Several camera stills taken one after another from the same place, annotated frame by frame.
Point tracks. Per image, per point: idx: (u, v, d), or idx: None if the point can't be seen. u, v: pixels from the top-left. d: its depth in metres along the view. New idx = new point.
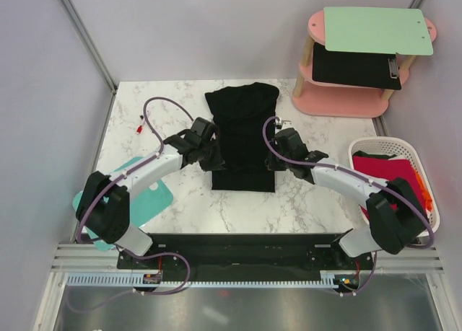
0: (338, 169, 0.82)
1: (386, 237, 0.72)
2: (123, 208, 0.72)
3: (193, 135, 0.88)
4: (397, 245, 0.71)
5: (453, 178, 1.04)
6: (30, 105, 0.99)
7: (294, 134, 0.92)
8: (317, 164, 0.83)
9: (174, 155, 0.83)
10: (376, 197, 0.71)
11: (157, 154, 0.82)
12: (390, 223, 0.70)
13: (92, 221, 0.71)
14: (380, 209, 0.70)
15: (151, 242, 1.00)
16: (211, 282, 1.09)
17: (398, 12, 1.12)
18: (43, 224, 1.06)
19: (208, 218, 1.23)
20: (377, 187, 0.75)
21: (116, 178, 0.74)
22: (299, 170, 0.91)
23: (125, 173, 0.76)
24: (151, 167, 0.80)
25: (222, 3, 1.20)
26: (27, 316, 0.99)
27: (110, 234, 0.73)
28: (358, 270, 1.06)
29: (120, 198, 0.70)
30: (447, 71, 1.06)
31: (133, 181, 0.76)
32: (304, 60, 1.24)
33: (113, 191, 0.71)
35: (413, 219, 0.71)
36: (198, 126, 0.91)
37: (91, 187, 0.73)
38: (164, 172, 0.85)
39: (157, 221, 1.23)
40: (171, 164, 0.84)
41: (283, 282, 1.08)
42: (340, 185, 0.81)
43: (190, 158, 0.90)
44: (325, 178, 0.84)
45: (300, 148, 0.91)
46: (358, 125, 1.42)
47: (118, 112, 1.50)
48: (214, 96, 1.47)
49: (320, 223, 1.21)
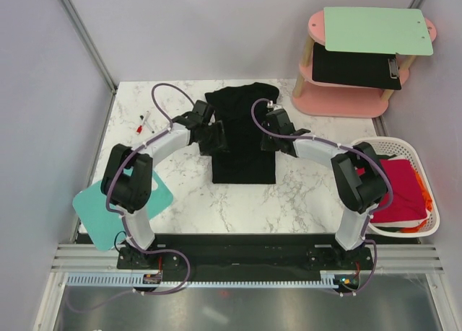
0: (315, 139, 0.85)
1: (347, 193, 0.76)
2: (148, 175, 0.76)
3: (195, 116, 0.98)
4: (358, 202, 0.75)
5: (453, 177, 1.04)
6: (31, 105, 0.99)
7: (283, 113, 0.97)
8: (299, 137, 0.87)
9: (183, 130, 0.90)
10: (340, 156, 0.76)
11: (169, 129, 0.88)
12: (351, 179, 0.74)
13: (120, 190, 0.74)
14: (341, 166, 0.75)
15: (152, 239, 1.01)
16: (211, 282, 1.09)
17: (398, 13, 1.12)
18: (43, 223, 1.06)
19: (208, 218, 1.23)
20: (343, 149, 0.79)
21: (138, 148, 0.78)
22: (284, 145, 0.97)
23: (146, 143, 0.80)
24: (166, 140, 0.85)
25: (222, 3, 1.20)
26: (27, 316, 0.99)
27: (137, 201, 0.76)
28: (358, 270, 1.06)
29: (146, 164, 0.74)
30: (447, 71, 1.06)
31: (154, 150, 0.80)
32: (304, 61, 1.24)
33: (138, 159, 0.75)
35: (376, 179, 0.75)
36: (199, 107, 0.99)
37: (113, 158, 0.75)
38: (173, 147, 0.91)
39: (157, 220, 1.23)
40: (180, 138, 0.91)
41: (283, 282, 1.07)
42: (318, 154, 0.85)
43: (196, 135, 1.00)
44: (304, 148, 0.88)
45: (288, 126, 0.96)
46: (358, 125, 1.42)
47: (118, 112, 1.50)
48: (214, 96, 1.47)
49: (320, 223, 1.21)
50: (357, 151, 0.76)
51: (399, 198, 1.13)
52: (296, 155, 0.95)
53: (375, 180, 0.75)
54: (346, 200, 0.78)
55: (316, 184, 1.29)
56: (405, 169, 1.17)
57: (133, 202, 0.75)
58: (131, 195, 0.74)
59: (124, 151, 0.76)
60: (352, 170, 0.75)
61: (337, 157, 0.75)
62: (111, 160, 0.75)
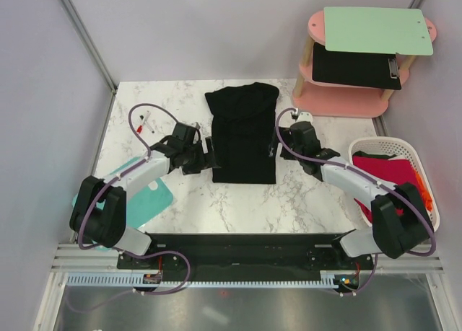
0: (347, 168, 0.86)
1: (387, 239, 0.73)
2: (121, 209, 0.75)
3: (175, 140, 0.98)
4: (397, 250, 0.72)
5: (453, 178, 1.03)
6: (30, 104, 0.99)
7: (310, 129, 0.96)
8: (328, 161, 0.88)
9: (162, 159, 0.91)
10: (381, 200, 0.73)
11: (146, 159, 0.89)
12: (392, 225, 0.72)
13: (91, 226, 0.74)
14: (382, 210, 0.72)
15: (150, 240, 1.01)
16: (211, 282, 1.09)
17: (398, 13, 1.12)
18: (43, 224, 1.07)
19: (207, 218, 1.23)
20: (385, 189, 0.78)
21: (111, 181, 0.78)
22: (308, 166, 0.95)
23: (120, 176, 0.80)
24: (141, 170, 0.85)
25: (222, 3, 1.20)
26: (27, 315, 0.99)
27: (109, 238, 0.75)
28: (358, 270, 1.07)
29: (118, 198, 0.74)
30: (447, 71, 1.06)
31: (128, 182, 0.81)
32: (304, 60, 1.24)
33: (110, 192, 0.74)
35: (416, 227, 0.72)
36: (179, 132, 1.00)
37: (84, 192, 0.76)
38: (154, 175, 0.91)
39: (157, 221, 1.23)
40: (159, 167, 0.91)
41: (282, 282, 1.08)
42: (348, 183, 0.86)
43: (177, 162, 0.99)
44: (333, 174, 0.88)
45: (313, 145, 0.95)
46: (358, 125, 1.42)
47: (118, 112, 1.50)
48: (213, 96, 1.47)
49: (320, 223, 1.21)
50: (399, 195, 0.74)
51: None
52: (322, 178, 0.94)
53: (417, 228, 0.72)
54: (384, 245, 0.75)
55: (316, 184, 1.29)
56: (404, 169, 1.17)
57: (107, 238, 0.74)
58: (103, 231, 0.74)
59: (96, 183, 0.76)
60: (394, 215, 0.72)
61: (379, 201, 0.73)
62: (83, 195, 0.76)
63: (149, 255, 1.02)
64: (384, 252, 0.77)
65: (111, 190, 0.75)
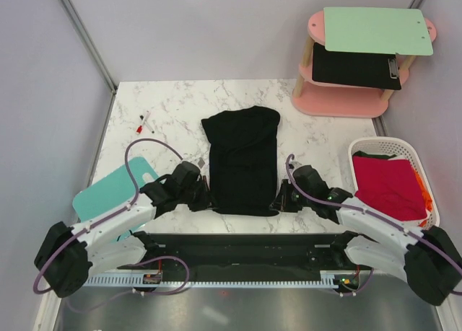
0: (366, 212, 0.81)
1: (426, 286, 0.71)
2: (81, 265, 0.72)
3: (173, 184, 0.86)
4: (437, 293, 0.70)
5: (453, 178, 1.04)
6: (30, 105, 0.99)
7: (313, 172, 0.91)
8: (346, 205, 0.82)
9: (146, 207, 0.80)
10: (415, 252, 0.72)
11: (128, 205, 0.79)
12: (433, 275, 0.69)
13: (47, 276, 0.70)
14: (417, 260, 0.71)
15: (143, 252, 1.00)
16: (212, 283, 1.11)
17: (398, 13, 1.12)
18: (43, 224, 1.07)
19: (207, 217, 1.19)
20: (413, 237, 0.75)
21: (78, 232, 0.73)
22: (323, 210, 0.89)
23: (88, 228, 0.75)
24: (118, 221, 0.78)
25: (222, 2, 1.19)
26: (27, 315, 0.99)
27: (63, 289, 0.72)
28: (358, 270, 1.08)
29: (78, 257, 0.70)
30: (447, 71, 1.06)
31: (96, 236, 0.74)
32: (304, 61, 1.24)
33: (72, 248, 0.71)
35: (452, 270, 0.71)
36: (179, 174, 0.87)
37: (52, 236, 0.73)
38: (135, 223, 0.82)
39: (156, 220, 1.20)
40: (143, 216, 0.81)
41: (282, 282, 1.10)
42: (372, 231, 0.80)
43: (167, 208, 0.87)
44: (349, 219, 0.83)
45: (320, 187, 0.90)
46: (358, 125, 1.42)
47: (118, 112, 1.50)
48: (211, 120, 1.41)
49: (320, 223, 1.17)
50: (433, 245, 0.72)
51: (399, 198, 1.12)
52: (338, 222, 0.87)
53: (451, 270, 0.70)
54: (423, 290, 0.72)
55: None
56: (405, 169, 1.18)
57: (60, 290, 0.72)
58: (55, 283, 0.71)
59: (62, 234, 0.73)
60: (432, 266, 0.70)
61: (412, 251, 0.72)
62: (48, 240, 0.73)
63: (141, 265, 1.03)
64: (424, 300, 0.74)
65: (74, 245, 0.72)
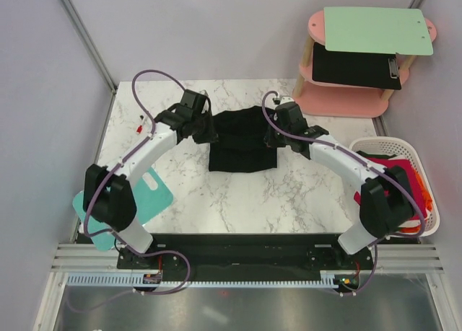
0: (337, 148, 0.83)
1: (374, 219, 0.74)
2: (128, 196, 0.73)
3: (183, 109, 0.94)
4: (383, 229, 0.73)
5: (453, 177, 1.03)
6: (30, 104, 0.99)
7: (295, 107, 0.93)
8: (317, 140, 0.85)
9: (167, 133, 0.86)
10: (371, 183, 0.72)
11: (149, 135, 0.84)
12: (382, 208, 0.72)
13: (100, 211, 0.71)
14: (373, 193, 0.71)
15: (151, 240, 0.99)
16: (212, 282, 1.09)
17: (398, 12, 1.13)
18: (44, 223, 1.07)
19: (208, 218, 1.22)
20: (375, 172, 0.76)
21: (114, 168, 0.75)
22: (297, 144, 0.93)
23: (122, 161, 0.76)
24: (146, 149, 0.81)
25: (222, 1, 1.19)
26: (27, 315, 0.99)
27: (119, 223, 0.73)
28: (358, 270, 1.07)
29: (122, 187, 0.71)
30: (447, 70, 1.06)
31: (131, 167, 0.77)
32: (304, 60, 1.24)
33: (112, 182, 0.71)
35: (402, 207, 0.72)
36: (188, 99, 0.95)
37: (90, 179, 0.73)
38: (160, 153, 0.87)
39: (157, 220, 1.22)
40: (165, 143, 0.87)
41: (282, 281, 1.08)
42: (337, 164, 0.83)
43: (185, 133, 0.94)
44: (320, 153, 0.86)
45: (300, 123, 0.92)
46: (358, 125, 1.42)
47: (117, 112, 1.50)
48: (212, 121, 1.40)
49: (320, 223, 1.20)
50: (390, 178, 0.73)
51: None
52: (309, 156, 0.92)
53: (403, 207, 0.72)
54: (370, 223, 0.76)
55: (316, 184, 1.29)
56: (405, 169, 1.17)
57: (115, 223, 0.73)
58: (111, 216, 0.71)
59: (100, 172, 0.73)
60: (383, 199, 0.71)
61: (368, 184, 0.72)
62: (88, 182, 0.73)
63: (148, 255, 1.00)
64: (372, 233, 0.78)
65: (114, 179, 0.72)
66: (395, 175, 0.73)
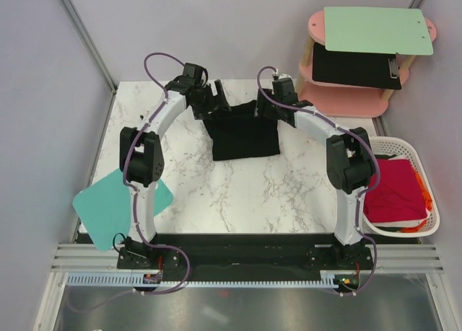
0: (315, 115, 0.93)
1: (335, 172, 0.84)
2: (158, 150, 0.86)
3: (186, 78, 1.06)
4: (343, 182, 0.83)
5: (453, 177, 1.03)
6: (29, 105, 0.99)
7: (289, 81, 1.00)
8: (301, 109, 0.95)
9: (178, 98, 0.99)
10: (335, 138, 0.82)
11: (165, 100, 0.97)
12: (342, 160, 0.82)
13: (136, 165, 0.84)
14: (336, 147, 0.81)
15: (154, 234, 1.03)
16: (211, 282, 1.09)
17: (398, 12, 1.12)
18: (44, 223, 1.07)
19: (208, 218, 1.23)
20: (341, 131, 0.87)
21: (143, 128, 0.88)
22: (284, 114, 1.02)
23: (149, 122, 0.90)
24: (165, 112, 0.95)
25: (222, 1, 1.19)
26: (27, 315, 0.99)
27: (154, 174, 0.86)
28: (358, 270, 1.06)
29: (154, 140, 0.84)
30: (447, 70, 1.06)
31: (157, 126, 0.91)
32: (304, 61, 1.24)
33: (146, 138, 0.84)
35: (362, 163, 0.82)
36: (189, 70, 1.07)
37: (124, 139, 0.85)
38: (175, 115, 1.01)
39: (157, 220, 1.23)
40: (178, 106, 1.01)
41: (282, 281, 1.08)
42: (315, 129, 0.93)
43: (193, 98, 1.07)
44: (303, 120, 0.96)
45: (291, 96, 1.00)
46: (358, 125, 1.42)
47: (118, 112, 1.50)
48: (212, 121, 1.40)
49: (320, 223, 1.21)
50: (351, 134, 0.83)
51: (399, 199, 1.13)
52: (294, 125, 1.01)
53: (362, 164, 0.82)
54: (335, 177, 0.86)
55: (316, 184, 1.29)
56: (405, 169, 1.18)
57: (152, 173, 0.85)
58: (149, 168, 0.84)
59: (132, 132, 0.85)
60: (343, 152, 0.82)
61: (332, 138, 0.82)
62: (123, 141, 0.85)
63: (153, 245, 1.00)
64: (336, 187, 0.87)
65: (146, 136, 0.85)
66: (357, 134, 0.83)
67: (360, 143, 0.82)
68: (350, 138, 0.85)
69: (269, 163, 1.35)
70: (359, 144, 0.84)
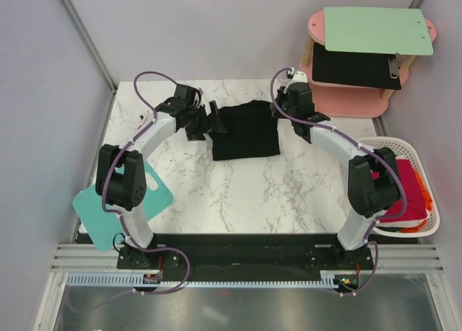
0: (335, 132, 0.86)
1: (359, 196, 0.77)
2: (140, 171, 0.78)
3: (177, 100, 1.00)
4: (366, 208, 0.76)
5: (453, 177, 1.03)
6: (29, 104, 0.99)
7: (308, 91, 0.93)
8: (318, 125, 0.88)
9: (168, 119, 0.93)
10: (357, 159, 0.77)
11: (154, 120, 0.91)
12: (366, 184, 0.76)
13: (115, 189, 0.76)
14: (359, 169, 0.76)
15: (153, 234, 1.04)
16: (211, 282, 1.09)
17: (398, 12, 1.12)
18: (44, 223, 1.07)
19: (208, 218, 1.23)
20: (364, 151, 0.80)
21: (125, 145, 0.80)
22: (299, 128, 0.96)
23: (133, 140, 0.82)
24: (151, 133, 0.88)
25: (222, 1, 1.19)
26: (27, 316, 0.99)
27: (134, 199, 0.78)
28: (358, 270, 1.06)
29: (136, 160, 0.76)
30: (447, 70, 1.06)
31: (141, 146, 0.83)
32: (304, 60, 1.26)
33: (127, 156, 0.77)
35: (388, 188, 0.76)
36: (181, 91, 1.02)
37: (102, 158, 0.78)
38: (162, 136, 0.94)
39: (157, 220, 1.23)
40: (167, 128, 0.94)
41: (282, 281, 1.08)
42: (333, 146, 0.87)
43: (182, 121, 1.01)
44: (320, 137, 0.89)
45: (308, 109, 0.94)
46: (359, 125, 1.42)
47: (117, 112, 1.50)
48: None
49: (320, 223, 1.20)
50: (377, 156, 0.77)
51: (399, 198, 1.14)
52: (310, 140, 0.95)
53: (388, 188, 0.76)
54: (357, 201, 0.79)
55: (316, 184, 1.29)
56: (405, 169, 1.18)
57: (131, 197, 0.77)
58: (127, 192, 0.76)
59: (112, 151, 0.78)
60: (368, 175, 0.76)
61: (355, 159, 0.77)
62: (101, 162, 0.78)
63: (151, 249, 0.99)
64: (358, 211, 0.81)
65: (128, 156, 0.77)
66: (382, 156, 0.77)
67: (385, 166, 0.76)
68: (373, 159, 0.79)
69: (269, 163, 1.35)
70: (384, 167, 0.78)
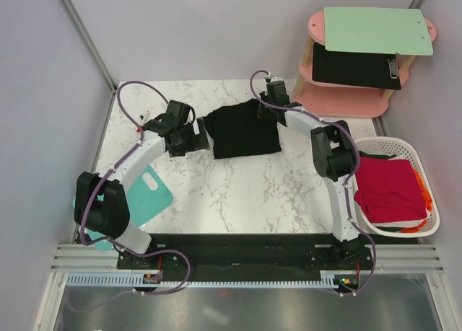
0: (303, 112, 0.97)
1: (320, 161, 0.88)
2: (120, 200, 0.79)
3: (170, 117, 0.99)
4: (327, 171, 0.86)
5: (453, 178, 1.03)
6: (30, 104, 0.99)
7: (280, 84, 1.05)
8: (290, 109, 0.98)
9: (157, 140, 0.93)
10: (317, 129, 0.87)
11: (139, 142, 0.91)
12: (325, 148, 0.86)
13: (94, 218, 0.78)
14: (318, 137, 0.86)
15: (150, 239, 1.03)
16: (211, 283, 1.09)
17: (398, 13, 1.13)
18: (44, 223, 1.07)
19: (208, 218, 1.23)
20: (325, 124, 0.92)
21: (107, 174, 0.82)
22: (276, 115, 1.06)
23: (114, 168, 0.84)
24: (135, 157, 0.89)
25: (222, 1, 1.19)
26: (27, 315, 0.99)
27: (114, 229, 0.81)
28: (358, 270, 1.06)
29: (116, 191, 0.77)
30: (447, 71, 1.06)
31: (123, 173, 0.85)
32: (304, 61, 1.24)
33: (107, 187, 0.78)
35: (346, 153, 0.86)
36: (173, 109, 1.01)
37: (82, 187, 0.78)
38: (151, 158, 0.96)
39: (157, 220, 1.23)
40: (155, 148, 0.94)
41: (281, 281, 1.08)
42: (303, 125, 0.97)
43: (173, 140, 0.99)
44: (292, 118, 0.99)
45: (283, 97, 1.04)
46: (358, 126, 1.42)
47: (118, 112, 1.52)
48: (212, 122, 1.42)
49: (320, 223, 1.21)
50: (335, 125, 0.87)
51: (398, 199, 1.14)
52: (285, 124, 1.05)
53: (345, 153, 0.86)
54: (320, 167, 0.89)
55: (316, 184, 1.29)
56: (405, 169, 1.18)
57: (111, 228, 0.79)
58: (107, 223, 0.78)
59: (92, 178, 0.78)
60: (326, 140, 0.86)
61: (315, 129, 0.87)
62: (81, 190, 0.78)
63: (148, 254, 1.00)
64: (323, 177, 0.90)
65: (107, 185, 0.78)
66: (340, 125, 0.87)
67: (342, 133, 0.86)
68: (333, 129, 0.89)
69: (269, 163, 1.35)
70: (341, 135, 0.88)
